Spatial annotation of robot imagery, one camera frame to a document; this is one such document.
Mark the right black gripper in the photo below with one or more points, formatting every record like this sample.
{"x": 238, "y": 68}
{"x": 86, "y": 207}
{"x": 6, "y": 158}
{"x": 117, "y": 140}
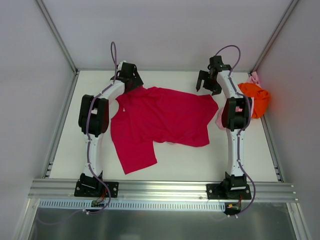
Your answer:
{"x": 208, "y": 78}

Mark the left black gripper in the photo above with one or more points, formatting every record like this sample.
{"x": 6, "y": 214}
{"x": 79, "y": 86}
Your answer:
{"x": 135, "y": 80}

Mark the magenta t shirt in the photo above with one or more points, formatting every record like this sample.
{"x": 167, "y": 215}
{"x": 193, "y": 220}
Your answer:
{"x": 155, "y": 114}

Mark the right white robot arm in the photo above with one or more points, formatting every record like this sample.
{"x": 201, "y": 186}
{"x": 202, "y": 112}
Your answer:
{"x": 235, "y": 118}

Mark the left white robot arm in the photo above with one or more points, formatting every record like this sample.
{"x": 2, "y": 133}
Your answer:
{"x": 94, "y": 118}

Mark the orange t shirt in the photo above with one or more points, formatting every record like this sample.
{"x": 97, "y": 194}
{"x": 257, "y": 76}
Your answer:
{"x": 261, "y": 98}

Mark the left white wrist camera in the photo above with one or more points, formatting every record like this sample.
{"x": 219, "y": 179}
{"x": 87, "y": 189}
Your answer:
{"x": 120, "y": 65}

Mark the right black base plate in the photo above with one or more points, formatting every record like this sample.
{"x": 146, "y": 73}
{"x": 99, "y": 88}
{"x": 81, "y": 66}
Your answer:
{"x": 216, "y": 191}

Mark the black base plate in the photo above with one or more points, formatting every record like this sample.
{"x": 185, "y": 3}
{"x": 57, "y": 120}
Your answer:
{"x": 216, "y": 191}
{"x": 110, "y": 190}

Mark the left aluminium frame post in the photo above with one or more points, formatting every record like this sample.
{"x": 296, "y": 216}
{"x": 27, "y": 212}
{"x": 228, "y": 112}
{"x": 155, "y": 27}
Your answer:
{"x": 56, "y": 35}

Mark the aluminium frame post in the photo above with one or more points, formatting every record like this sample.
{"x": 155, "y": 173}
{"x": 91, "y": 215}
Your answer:
{"x": 273, "y": 37}
{"x": 56, "y": 35}

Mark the right aluminium frame post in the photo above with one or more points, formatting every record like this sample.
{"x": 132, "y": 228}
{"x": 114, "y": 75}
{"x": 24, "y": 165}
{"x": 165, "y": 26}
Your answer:
{"x": 273, "y": 37}

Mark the aluminium mounting rail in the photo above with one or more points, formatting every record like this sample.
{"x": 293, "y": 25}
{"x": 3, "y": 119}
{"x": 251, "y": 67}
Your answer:
{"x": 189, "y": 191}

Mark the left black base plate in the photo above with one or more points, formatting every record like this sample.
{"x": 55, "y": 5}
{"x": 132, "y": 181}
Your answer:
{"x": 110, "y": 190}

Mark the slotted cable duct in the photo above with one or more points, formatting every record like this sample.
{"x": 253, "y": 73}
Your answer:
{"x": 206, "y": 206}

